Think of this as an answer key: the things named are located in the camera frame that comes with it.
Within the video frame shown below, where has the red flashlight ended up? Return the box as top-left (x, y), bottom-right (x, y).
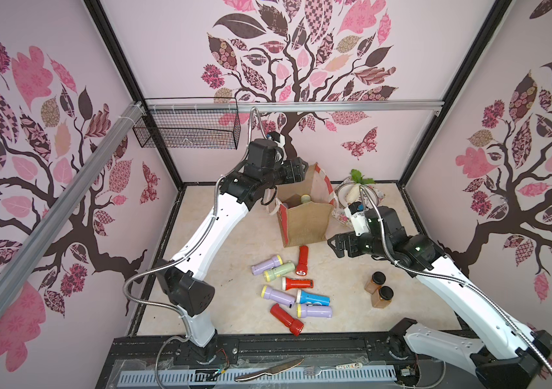
top-left (282, 277), bottom-right (314, 291)
top-left (269, 304), bottom-right (304, 336)
top-left (295, 246), bottom-right (309, 277)

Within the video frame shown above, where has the brown jute tote bag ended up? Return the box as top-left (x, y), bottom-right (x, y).
top-left (267, 164), bottom-right (337, 248)

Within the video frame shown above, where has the purple flashlight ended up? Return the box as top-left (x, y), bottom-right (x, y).
top-left (261, 285), bottom-right (296, 308)
top-left (296, 304), bottom-right (333, 319)
top-left (251, 254), bottom-right (283, 276)

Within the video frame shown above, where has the horizontal aluminium rail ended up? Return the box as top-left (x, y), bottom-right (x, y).
top-left (147, 99), bottom-right (444, 113)

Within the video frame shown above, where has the white toy radish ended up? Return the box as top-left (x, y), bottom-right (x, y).
top-left (346, 169), bottom-right (375, 204)

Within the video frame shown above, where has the diagonal aluminium rail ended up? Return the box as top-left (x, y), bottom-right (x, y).
top-left (0, 101), bottom-right (146, 318)

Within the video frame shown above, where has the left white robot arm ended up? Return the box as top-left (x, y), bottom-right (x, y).
top-left (123, 132), bottom-right (308, 348)

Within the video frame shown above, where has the grey slotted cable duct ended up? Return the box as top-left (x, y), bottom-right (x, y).
top-left (116, 364), bottom-right (398, 388)

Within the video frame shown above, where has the black wire basket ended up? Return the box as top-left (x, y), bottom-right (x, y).
top-left (133, 97), bottom-right (241, 150)

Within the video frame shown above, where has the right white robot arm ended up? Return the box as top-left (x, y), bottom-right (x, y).
top-left (328, 202), bottom-right (552, 388)

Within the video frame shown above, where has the spice jar black lid rear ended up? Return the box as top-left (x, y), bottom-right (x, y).
top-left (364, 272), bottom-right (386, 294)

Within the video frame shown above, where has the blue flashlight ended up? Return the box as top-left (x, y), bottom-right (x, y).
top-left (296, 289), bottom-right (330, 306)

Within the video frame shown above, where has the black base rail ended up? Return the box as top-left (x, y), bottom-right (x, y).
top-left (106, 332), bottom-right (396, 366)

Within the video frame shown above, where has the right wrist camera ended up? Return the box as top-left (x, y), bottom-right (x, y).
top-left (345, 201), bottom-right (370, 236)

